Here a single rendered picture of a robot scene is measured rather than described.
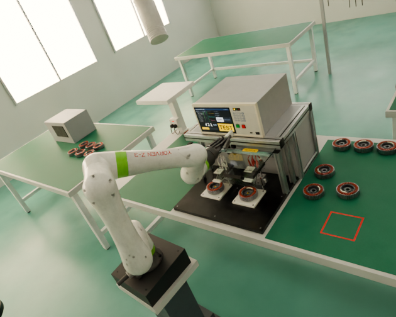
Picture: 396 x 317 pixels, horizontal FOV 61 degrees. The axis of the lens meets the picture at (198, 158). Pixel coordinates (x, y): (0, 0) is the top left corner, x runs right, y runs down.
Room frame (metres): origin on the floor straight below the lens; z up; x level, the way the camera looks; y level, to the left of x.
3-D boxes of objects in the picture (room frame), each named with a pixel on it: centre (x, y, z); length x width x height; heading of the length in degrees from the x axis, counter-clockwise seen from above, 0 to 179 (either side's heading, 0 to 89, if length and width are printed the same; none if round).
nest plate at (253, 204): (1.57, -0.20, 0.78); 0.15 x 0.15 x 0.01; 43
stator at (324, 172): (1.56, -0.67, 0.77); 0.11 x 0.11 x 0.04
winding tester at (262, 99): (1.87, -0.37, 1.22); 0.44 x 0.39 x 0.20; 43
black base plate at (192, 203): (1.67, -0.13, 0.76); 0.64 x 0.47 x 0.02; 43
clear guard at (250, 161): (1.54, -0.25, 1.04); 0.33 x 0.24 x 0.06; 133
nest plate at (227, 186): (1.75, -0.04, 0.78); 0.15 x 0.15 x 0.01; 43
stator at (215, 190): (1.75, -0.04, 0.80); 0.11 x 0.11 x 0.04
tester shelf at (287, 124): (1.88, -0.36, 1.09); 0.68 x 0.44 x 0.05; 43
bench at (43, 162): (3.54, 1.34, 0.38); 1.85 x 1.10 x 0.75; 43
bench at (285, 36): (5.37, -1.26, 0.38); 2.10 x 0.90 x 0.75; 43
